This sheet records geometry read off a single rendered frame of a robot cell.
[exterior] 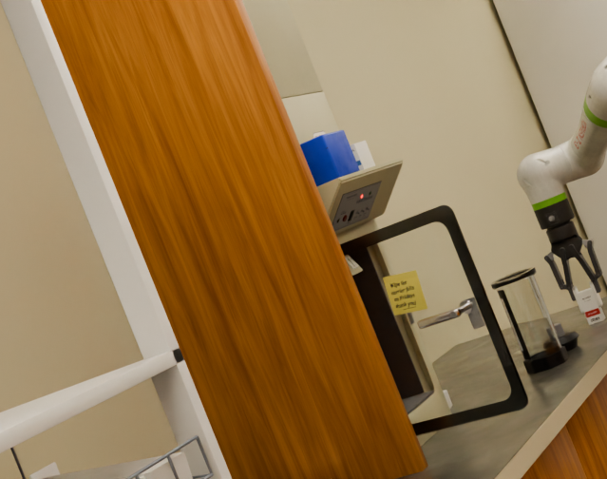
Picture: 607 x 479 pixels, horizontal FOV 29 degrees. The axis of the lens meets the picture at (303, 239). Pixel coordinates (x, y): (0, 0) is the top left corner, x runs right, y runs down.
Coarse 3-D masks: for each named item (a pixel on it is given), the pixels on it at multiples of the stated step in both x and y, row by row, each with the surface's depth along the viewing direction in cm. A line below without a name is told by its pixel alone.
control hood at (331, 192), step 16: (400, 160) 255; (352, 176) 233; (368, 176) 240; (384, 176) 249; (320, 192) 231; (336, 192) 229; (384, 192) 254; (336, 208) 233; (384, 208) 259; (352, 224) 246
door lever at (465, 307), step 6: (462, 306) 216; (468, 306) 217; (444, 312) 216; (450, 312) 214; (456, 312) 214; (462, 312) 215; (468, 312) 218; (426, 318) 218; (432, 318) 217; (438, 318) 216; (444, 318) 215; (450, 318) 215; (420, 324) 218; (426, 324) 218; (432, 324) 217
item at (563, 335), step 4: (556, 324) 288; (560, 324) 288; (556, 328) 287; (560, 328) 287; (560, 332) 287; (564, 332) 291; (568, 332) 289; (572, 332) 287; (560, 336) 287; (564, 336) 285; (568, 336) 285; (572, 336) 285; (576, 336) 285; (560, 340) 285; (564, 340) 284; (568, 340) 284; (572, 340) 285; (576, 340) 286; (564, 344) 285; (568, 344) 285; (572, 344) 285; (576, 344) 286; (568, 348) 285; (572, 348) 286
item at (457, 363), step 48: (384, 240) 225; (432, 240) 219; (384, 288) 227; (432, 288) 221; (480, 288) 215; (384, 336) 230; (432, 336) 223; (480, 336) 218; (432, 384) 226; (480, 384) 220
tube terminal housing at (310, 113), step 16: (304, 96) 253; (320, 96) 260; (288, 112) 245; (304, 112) 251; (320, 112) 257; (304, 128) 248; (320, 128) 254; (336, 128) 261; (368, 224) 258; (432, 432) 251
